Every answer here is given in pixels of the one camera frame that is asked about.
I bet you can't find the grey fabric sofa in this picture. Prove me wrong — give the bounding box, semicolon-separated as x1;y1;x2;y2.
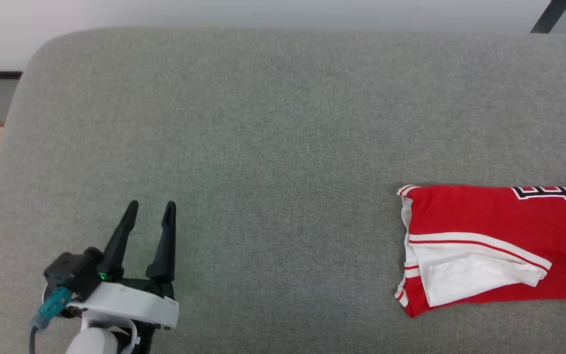
0;27;566;354

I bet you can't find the dark metal pole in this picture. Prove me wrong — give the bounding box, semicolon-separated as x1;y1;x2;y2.
530;0;566;34

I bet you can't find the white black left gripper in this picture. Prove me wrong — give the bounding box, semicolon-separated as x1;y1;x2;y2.
66;200;180;331

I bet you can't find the grey cable with teal plug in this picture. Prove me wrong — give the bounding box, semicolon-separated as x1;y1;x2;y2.
28;287;73;354

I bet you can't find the red white sports jersey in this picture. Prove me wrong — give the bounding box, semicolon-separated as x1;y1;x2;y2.
394;184;566;319

